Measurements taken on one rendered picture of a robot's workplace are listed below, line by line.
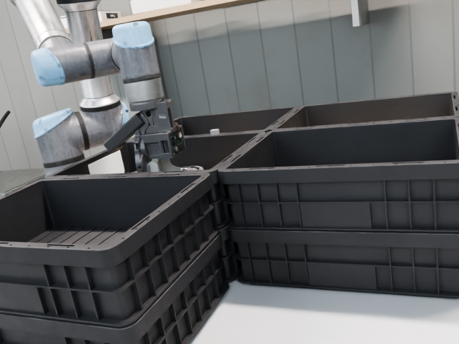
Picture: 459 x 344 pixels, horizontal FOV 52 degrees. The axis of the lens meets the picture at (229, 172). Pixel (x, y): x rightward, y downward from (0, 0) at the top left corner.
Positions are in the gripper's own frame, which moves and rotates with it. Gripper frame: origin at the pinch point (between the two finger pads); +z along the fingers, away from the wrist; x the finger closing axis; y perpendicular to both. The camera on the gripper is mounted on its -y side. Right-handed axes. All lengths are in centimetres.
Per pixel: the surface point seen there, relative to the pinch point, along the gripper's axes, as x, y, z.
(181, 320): -29.9, 16.9, 10.1
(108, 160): 9.9, -17.2, -5.7
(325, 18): 216, 12, -30
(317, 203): -13.8, 36.8, -1.9
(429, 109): 43, 57, -4
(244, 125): 46.8, 6.8, -3.6
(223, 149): 16.4, 10.6, -4.7
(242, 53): 218, -43, -17
